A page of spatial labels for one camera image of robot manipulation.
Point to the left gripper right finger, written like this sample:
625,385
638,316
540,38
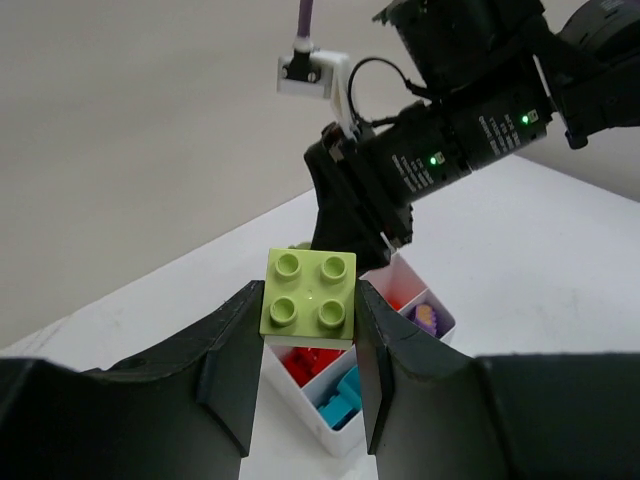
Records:
431,412

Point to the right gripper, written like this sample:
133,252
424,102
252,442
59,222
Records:
365,187

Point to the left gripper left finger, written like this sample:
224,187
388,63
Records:
181,409

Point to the teal square lego brick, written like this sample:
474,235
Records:
344,402

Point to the purple curved lego brick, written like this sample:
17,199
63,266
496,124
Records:
425,316

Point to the lime square lego brick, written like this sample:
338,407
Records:
308,299

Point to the red rounded lego brick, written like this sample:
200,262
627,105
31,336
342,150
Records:
304,364

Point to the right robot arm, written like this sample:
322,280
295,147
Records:
493,77

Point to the right white divided container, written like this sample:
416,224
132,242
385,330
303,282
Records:
399,280

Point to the white divided container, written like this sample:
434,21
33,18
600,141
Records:
399,280
304,401

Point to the left white divided container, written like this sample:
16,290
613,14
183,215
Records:
304,401

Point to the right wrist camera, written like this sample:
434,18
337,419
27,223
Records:
320,74

